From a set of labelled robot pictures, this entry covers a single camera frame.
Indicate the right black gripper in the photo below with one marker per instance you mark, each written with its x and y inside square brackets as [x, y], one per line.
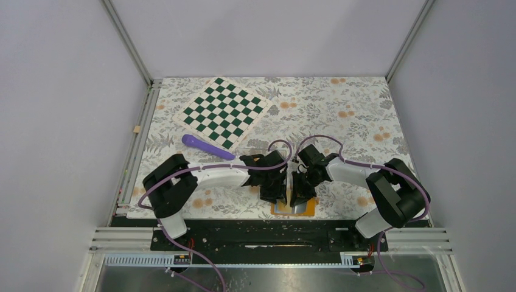
[300, 194]

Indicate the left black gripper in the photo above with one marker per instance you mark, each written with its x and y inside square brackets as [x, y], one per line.
[279, 192]

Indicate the orange card holder wallet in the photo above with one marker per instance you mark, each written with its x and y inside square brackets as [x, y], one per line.
[305, 210]

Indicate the clear plastic card box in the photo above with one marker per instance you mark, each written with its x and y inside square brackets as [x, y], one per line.
[260, 151]

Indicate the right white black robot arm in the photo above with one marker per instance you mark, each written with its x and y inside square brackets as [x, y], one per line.
[397, 193]

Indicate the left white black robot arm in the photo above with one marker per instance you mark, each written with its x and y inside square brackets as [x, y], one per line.
[171, 184]

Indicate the floral table cloth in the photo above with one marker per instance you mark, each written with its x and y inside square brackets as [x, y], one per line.
[358, 111]

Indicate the green white chessboard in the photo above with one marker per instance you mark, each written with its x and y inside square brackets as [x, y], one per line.
[223, 113]

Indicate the purple marker pen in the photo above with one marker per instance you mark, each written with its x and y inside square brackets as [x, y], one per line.
[191, 141]

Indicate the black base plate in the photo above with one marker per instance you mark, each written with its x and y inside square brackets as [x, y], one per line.
[268, 241]

